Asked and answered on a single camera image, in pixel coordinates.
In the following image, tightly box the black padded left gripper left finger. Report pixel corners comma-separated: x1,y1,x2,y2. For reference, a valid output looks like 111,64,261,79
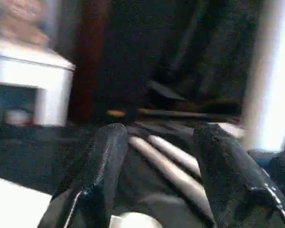
38,123,130,228

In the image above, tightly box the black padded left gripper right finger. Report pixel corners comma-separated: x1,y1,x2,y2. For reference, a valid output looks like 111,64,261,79
192,124,285,228

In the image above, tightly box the white plastic table top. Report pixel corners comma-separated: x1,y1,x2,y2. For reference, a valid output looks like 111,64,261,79
0,175,163,228

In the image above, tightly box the white plastic table leg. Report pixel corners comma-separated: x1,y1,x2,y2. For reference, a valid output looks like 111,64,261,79
147,134,202,179
241,0,285,153
127,136,214,221

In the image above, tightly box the small yellow tag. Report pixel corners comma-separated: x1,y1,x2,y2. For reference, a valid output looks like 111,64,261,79
106,109,127,118

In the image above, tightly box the white sideboard with glass doors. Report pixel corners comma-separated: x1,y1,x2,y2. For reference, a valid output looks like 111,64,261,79
0,39,76,128

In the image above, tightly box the brown teddy bear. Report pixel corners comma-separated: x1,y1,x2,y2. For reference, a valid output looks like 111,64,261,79
0,0,52,47

